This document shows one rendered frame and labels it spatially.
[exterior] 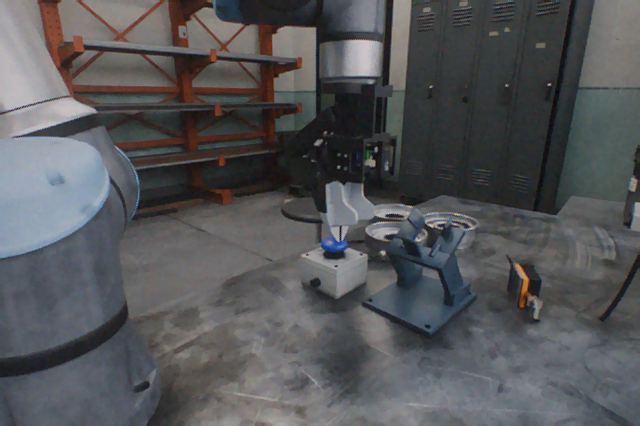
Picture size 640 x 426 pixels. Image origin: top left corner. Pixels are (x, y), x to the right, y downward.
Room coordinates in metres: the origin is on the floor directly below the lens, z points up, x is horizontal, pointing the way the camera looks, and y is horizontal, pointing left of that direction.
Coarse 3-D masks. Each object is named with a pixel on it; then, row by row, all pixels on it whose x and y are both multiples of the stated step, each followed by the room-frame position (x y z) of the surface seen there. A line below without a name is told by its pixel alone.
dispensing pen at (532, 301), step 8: (520, 264) 0.49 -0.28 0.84; (528, 272) 0.46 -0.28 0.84; (536, 272) 0.46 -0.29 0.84; (536, 280) 0.44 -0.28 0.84; (528, 288) 0.44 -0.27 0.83; (536, 288) 0.44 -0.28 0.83; (528, 296) 0.43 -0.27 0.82; (536, 296) 0.42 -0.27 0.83; (528, 304) 0.42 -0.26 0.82; (536, 304) 0.41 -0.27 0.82; (536, 312) 0.41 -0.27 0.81
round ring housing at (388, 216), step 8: (376, 208) 0.79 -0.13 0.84; (384, 208) 0.80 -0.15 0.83; (392, 208) 0.80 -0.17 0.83; (400, 208) 0.79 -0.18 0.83; (408, 208) 0.78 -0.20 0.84; (416, 208) 0.76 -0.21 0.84; (376, 216) 0.72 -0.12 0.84; (384, 216) 0.75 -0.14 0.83; (392, 216) 0.77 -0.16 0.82; (400, 216) 0.76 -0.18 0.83
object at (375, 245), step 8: (376, 224) 0.67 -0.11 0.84; (384, 224) 0.67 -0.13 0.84; (392, 224) 0.68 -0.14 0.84; (400, 224) 0.67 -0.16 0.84; (368, 232) 0.65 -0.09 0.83; (376, 232) 0.66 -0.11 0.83; (392, 232) 0.65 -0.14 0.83; (424, 232) 0.62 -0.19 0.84; (368, 240) 0.61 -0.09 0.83; (376, 240) 0.59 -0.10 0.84; (384, 240) 0.58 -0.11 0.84; (416, 240) 0.58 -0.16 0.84; (424, 240) 0.59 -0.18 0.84; (368, 248) 0.61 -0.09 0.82; (376, 248) 0.59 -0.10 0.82; (384, 248) 0.58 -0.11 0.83; (384, 256) 0.59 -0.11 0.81
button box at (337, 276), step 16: (304, 256) 0.51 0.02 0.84; (320, 256) 0.51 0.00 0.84; (336, 256) 0.50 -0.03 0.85; (352, 256) 0.51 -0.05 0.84; (304, 272) 0.51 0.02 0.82; (320, 272) 0.48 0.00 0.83; (336, 272) 0.46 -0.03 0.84; (352, 272) 0.49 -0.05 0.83; (320, 288) 0.48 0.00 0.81; (336, 288) 0.46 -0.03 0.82; (352, 288) 0.49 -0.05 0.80
